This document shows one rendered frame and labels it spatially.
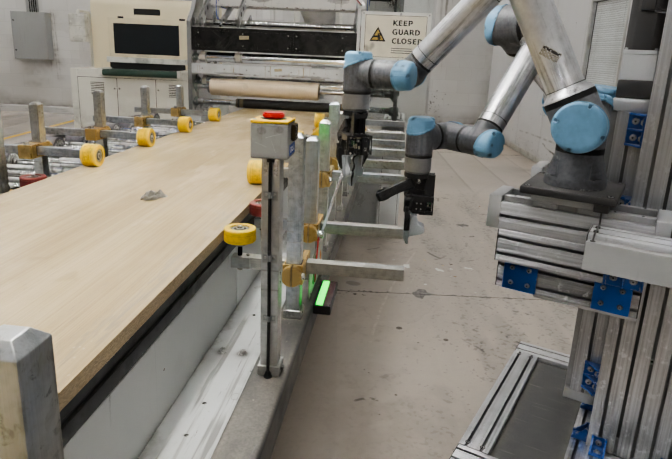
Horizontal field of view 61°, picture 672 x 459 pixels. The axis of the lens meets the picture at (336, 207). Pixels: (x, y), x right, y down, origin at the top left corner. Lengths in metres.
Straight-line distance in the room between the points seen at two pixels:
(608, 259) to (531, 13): 0.57
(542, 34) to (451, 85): 9.35
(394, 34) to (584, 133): 2.81
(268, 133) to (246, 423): 0.52
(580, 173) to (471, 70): 9.31
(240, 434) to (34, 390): 0.69
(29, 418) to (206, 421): 0.85
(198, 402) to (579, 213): 1.00
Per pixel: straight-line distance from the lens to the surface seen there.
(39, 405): 0.42
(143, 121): 3.11
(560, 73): 1.38
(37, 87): 11.95
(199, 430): 1.22
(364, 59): 1.52
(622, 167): 1.77
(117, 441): 1.09
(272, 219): 1.08
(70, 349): 0.96
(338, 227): 1.65
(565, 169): 1.52
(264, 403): 1.14
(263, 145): 1.03
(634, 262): 1.42
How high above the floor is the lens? 1.35
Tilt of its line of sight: 15 degrees down
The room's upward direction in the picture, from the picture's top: 3 degrees clockwise
